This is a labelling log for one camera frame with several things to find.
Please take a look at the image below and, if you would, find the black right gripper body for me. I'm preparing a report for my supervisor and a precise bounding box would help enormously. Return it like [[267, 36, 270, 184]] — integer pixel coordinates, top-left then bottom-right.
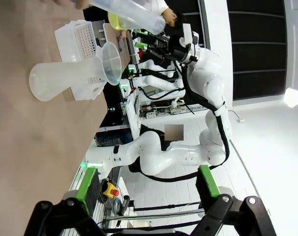
[[155, 34, 189, 61]]

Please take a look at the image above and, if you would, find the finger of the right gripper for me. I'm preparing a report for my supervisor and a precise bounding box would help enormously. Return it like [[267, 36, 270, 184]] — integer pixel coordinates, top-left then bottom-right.
[[135, 29, 162, 42], [135, 41, 162, 54]]

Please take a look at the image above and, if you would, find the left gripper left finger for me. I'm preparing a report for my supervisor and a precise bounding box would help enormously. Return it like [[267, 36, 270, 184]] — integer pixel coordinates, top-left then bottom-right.
[[23, 167, 108, 236]]

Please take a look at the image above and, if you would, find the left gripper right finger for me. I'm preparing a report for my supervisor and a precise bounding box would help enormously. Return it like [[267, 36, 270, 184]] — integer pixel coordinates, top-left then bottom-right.
[[191, 164, 278, 236]]

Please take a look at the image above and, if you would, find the clear plastic beaker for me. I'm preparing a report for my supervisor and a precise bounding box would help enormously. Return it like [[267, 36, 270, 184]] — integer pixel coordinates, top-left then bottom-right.
[[88, 0, 167, 36]]

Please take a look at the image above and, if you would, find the clear plastic funnel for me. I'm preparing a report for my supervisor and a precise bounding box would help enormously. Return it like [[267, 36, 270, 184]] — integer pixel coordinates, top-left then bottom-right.
[[95, 41, 123, 87]]

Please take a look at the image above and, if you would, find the translucent plastic conical flask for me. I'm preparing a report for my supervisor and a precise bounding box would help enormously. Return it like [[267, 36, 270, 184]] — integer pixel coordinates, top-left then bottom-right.
[[28, 56, 108, 102]]

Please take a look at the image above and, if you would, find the person's right hand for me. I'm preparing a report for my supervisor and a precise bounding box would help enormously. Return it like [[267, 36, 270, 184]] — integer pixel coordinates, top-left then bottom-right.
[[39, 0, 93, 10]]

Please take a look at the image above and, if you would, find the yellow emergency stop button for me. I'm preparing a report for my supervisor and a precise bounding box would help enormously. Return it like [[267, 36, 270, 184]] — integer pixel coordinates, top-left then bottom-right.
[[102, 181, 120, 199]]

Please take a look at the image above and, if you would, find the person in white shirt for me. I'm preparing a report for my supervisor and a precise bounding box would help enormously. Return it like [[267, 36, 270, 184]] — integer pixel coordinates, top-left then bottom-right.
[[143, 0, 187, 28]]

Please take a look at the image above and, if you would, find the white perforated plastic basket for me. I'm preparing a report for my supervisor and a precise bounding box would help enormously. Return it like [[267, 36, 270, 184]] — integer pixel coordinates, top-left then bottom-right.
[[54, 20, 108, 102]]

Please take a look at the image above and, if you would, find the round white lamp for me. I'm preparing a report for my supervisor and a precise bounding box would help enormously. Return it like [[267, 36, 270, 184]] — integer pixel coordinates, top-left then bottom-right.
[[284, 87, 298, 109]]

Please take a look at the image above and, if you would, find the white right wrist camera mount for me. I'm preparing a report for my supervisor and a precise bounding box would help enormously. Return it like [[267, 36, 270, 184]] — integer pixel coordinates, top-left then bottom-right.
[[179, 23, 199, 48]]

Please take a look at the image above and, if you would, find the black right arm cable sleeve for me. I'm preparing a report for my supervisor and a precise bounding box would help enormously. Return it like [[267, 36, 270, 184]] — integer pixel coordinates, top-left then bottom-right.
[[138, 60, 232, 183]]

